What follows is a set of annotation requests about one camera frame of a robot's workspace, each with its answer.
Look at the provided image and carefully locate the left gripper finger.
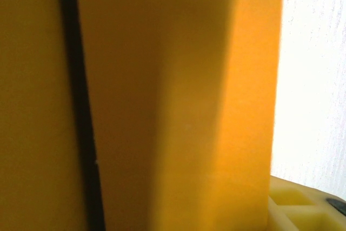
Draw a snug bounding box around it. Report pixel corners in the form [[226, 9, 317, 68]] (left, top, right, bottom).
[[267, 175, 346, 231]]

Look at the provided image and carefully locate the yellow corrugated cardboard box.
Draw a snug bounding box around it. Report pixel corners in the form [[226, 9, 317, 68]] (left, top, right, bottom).
[[0, 0, 285, 231]]

